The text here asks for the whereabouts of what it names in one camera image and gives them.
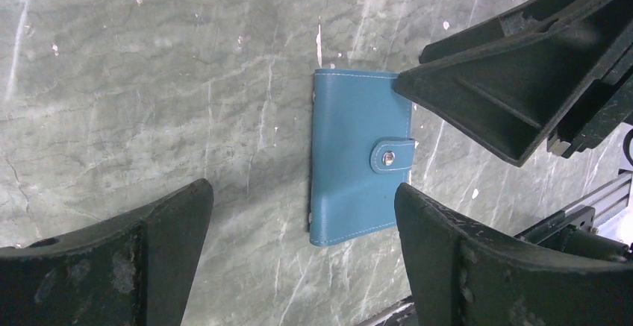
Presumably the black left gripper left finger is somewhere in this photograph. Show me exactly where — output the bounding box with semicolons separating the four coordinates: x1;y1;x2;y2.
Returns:
1;178;213;325

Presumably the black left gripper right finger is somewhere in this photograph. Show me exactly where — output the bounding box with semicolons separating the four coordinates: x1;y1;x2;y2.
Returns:
394;184;632;325

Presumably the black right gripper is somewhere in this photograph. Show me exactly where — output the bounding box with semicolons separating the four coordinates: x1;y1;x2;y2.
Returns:
395;0;632;166

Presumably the blue leather card holder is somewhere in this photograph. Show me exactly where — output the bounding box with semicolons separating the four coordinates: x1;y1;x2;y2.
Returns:
309;69;416;247

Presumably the aluminium frame rail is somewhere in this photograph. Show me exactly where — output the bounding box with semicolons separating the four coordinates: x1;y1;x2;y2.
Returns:
516;172;632;244

